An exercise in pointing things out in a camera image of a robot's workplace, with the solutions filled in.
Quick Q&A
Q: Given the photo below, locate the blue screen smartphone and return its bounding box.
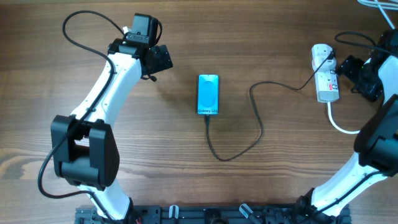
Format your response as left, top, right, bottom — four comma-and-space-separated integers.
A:
197, 74, 220, 116

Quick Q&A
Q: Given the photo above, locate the black usb charging cable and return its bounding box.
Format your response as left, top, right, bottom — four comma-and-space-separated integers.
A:
203, 49, 337, 162

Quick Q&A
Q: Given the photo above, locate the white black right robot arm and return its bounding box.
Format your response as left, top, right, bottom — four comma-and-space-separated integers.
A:
290, 29, 397, 223

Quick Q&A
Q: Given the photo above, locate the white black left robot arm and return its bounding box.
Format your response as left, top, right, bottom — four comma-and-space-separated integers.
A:
50, 39, 173, 223

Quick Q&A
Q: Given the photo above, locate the white power strip socket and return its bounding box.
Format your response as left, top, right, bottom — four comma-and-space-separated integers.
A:
312, 44, 340, 103

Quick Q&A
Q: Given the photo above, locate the white power strip cord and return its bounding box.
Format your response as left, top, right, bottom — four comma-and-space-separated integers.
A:
326, 0, 398, 135

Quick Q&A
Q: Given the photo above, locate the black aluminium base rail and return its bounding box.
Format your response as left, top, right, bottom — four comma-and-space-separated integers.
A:
74, 204, 352, 224

